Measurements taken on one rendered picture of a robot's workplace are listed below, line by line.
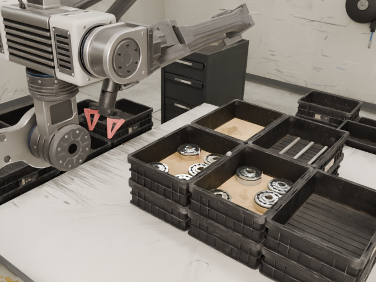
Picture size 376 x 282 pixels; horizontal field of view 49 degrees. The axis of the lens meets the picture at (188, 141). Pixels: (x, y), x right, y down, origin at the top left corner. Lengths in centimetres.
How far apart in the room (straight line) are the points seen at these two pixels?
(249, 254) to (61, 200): 81
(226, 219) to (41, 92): 71
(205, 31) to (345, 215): 82
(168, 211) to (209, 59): 170
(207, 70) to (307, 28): 205
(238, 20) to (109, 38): 53
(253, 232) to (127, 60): 71
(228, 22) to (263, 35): 382
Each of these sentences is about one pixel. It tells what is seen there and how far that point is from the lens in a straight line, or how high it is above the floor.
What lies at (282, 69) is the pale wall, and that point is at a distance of 510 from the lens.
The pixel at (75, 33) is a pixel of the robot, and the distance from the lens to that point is 98.
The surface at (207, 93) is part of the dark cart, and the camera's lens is 315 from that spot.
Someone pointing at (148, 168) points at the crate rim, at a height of 92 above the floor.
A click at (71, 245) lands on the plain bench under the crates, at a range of 157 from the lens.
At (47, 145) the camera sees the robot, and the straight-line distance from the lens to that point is 123.
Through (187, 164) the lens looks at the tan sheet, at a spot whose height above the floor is 83.
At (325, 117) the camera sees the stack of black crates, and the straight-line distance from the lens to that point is 315.
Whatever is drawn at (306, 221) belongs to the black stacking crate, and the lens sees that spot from 151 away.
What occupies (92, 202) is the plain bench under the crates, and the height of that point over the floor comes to 70.
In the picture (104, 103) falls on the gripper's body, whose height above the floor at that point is 118.
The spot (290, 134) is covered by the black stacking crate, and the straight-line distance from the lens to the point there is 207.
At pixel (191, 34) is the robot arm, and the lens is 119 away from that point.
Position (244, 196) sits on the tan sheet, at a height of 83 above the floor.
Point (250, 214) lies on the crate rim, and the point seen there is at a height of 93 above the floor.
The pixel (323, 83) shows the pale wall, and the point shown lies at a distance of 495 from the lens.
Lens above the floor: 172
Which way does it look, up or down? 28 degrees down
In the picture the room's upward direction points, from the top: 2 degrees clockwise
